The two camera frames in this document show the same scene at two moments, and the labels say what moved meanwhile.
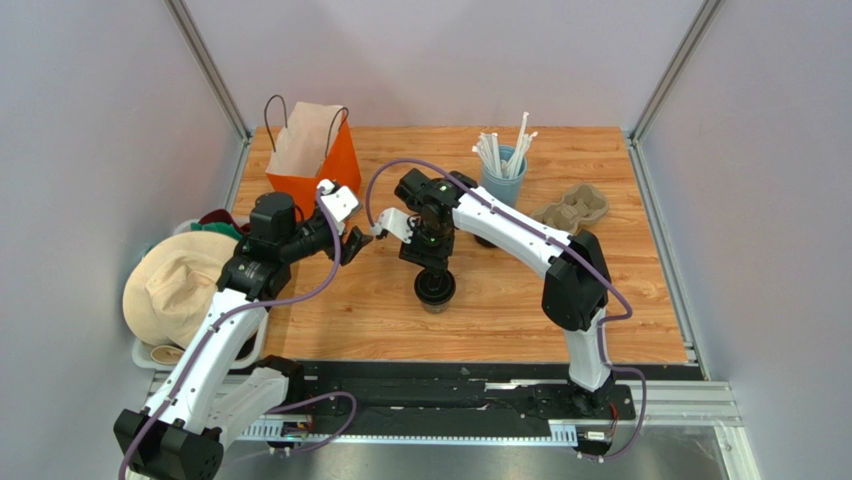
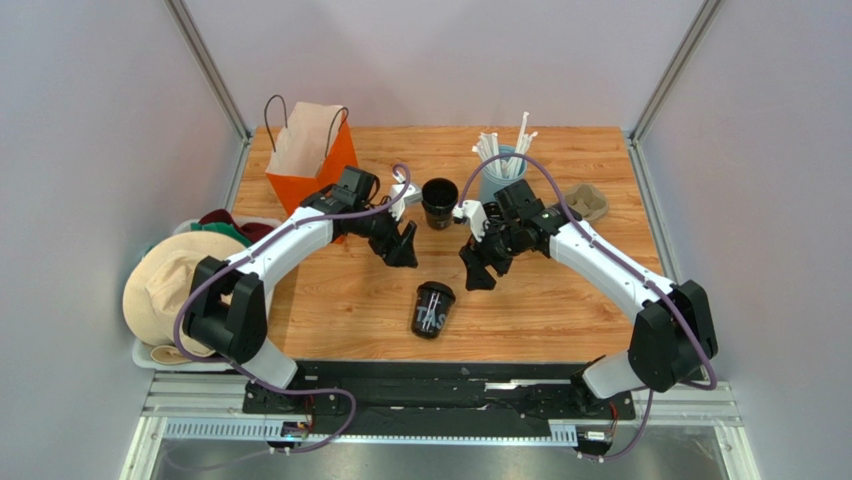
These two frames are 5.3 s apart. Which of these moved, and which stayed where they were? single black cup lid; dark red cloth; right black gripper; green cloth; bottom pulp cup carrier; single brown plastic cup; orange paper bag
Moved: single black cup lid; single brown plastic cup; right black gripper
Stayed: dark red cloth; bottom pulp cup carrier; orange paper bag; green cloth
